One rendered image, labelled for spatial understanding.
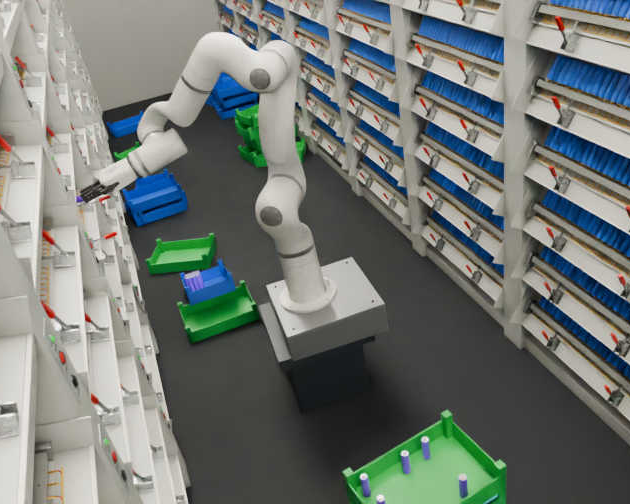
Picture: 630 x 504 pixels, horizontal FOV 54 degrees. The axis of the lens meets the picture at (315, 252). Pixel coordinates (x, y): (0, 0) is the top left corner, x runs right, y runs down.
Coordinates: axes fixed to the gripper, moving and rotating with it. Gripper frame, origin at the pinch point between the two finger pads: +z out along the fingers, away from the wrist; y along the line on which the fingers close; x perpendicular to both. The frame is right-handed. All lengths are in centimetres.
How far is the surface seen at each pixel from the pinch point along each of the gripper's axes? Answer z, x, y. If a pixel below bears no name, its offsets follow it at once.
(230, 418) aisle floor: 5, 86, 22
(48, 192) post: -1.6, -20.3, 42.9
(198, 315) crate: 3, 86, -42
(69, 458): 1, -12, 115
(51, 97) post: -3.8, -22.8, -27.1
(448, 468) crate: -46, 66, 96
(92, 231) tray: 4.6, 8.0, 6.6
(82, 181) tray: 4.4, 4.9, -26.8
